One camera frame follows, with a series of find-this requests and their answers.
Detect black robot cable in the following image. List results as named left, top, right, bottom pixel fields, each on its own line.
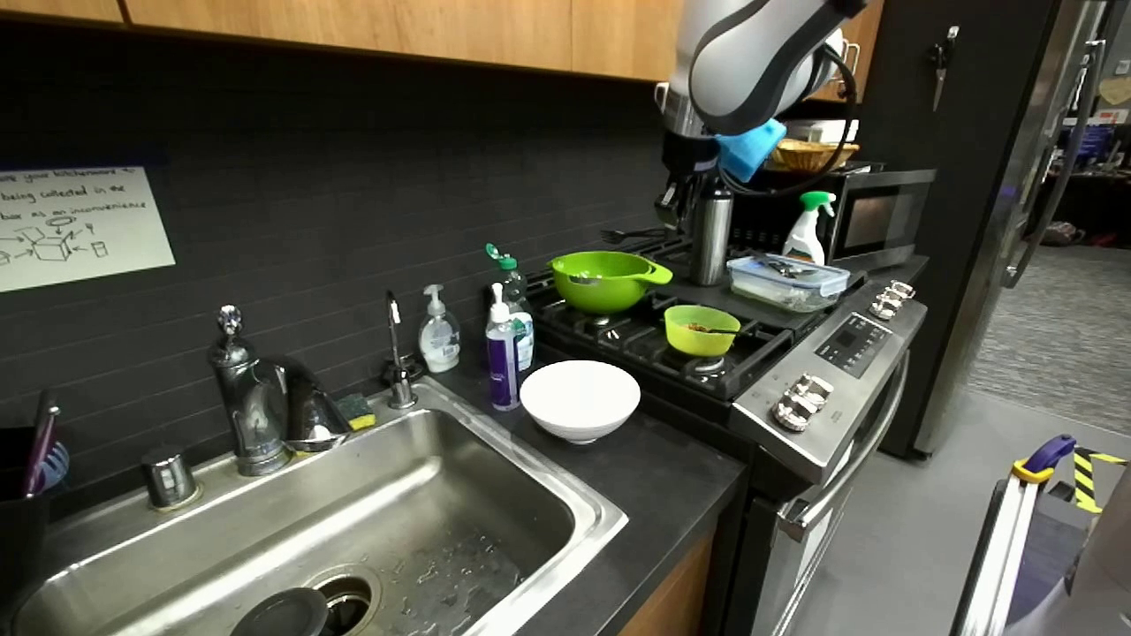
left=753, top=27, right=866, bottom=199

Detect white green spray bottle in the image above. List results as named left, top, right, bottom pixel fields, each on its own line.
left=780, top=188, right=841, bottom=268

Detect small green bowl with grains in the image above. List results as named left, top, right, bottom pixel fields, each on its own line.
left=661, top=300, right=745, bottom=359

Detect dark steel refrigerator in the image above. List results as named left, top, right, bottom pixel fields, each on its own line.
left=864, top=0, right=1131, bottom=463

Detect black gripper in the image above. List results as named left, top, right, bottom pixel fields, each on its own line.
left=655, top=121, right=722, bottom=199

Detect white paper sign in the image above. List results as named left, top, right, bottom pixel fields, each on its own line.
left=0, top=162, right=182, bottom=297

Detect yellow black sponge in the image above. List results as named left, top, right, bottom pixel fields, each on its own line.
left=332, top=390, right=381, bottom=437

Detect steel thermos bottle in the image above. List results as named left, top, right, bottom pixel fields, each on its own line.
left=689, top=181, right=735, bottom=291

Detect white round plate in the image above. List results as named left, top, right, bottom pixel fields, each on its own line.
left=517, top=358, right=648, bottom=450

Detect chrome kitchen faucet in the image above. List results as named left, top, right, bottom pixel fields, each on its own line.
left=208, top=300, right=352, bottom=479

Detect black microwave oven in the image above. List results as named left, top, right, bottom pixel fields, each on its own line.
left=735, top=162, right=942, bottom=276

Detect purple soap bottle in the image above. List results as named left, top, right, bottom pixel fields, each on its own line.
left=483, top=279, right=526, bottom=413

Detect yellow black striped bar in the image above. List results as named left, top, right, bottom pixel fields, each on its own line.
left=1065, top=445, right=1131, bottom=518

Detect steel oven door handle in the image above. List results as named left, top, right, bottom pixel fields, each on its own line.
left=773, top=348, right=918, bottom=540

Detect hanging keys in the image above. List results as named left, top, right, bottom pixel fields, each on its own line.
left=926, top=21, right=966, bottom=116

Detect large green bowl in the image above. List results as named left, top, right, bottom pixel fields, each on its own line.
left=548, top=247, right=679, bottom=318

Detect clear soap pump dispenser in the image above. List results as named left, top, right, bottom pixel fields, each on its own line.
left=417, top=279, right=467, bottom=379

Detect black sink stopper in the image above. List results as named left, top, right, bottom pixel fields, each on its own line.
left=231, top=586, right=337, bottom=636

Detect clear plastic food container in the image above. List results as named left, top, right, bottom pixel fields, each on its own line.
left=726, top=251, right=856, bottom=313

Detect wooden bowl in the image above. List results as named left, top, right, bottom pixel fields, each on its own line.
left=762, top=136, right=866, bottom=181

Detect wooden upper cabinet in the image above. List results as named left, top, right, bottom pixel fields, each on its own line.
left=0, top=0, right=890, bottom=87

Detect metal sink drain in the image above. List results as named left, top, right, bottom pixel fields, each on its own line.
left=315, top=571, right=380, bottom=636

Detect small chrome tap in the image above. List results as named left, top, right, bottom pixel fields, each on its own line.
left=380, top=291, right=428, bottom=411

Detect wooden lower cabinet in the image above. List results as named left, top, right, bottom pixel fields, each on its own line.
left=615, top=516, right=726, bottom=636

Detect white folding step ladder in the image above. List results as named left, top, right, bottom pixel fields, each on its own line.
left=951, top=432, right=1082, bottom=636

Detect black cast iron grate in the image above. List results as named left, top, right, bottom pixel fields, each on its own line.
left=623, top=291, right=807, bottom=390

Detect blue plastic mount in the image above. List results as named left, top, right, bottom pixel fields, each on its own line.
left=714, top=116, right=787, bottom=188

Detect wooden cabinet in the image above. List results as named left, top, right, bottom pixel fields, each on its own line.
left=0, top=0, right=890, bottom=87
left=615, top=516, right=726, bottom=636

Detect chrome countertop cap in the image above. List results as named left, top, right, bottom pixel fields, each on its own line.
left=140, top=450, right=200, bottom=510

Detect black utensil cup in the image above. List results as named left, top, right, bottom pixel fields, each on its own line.
left=0, top=392, right=73, bottom=619

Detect green capped clear bottle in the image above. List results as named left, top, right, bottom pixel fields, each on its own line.
left=480, top=240, right=541, bottom=373

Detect stainless steel sink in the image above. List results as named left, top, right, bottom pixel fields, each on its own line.
left=12, top=373, right=632, bottom=636

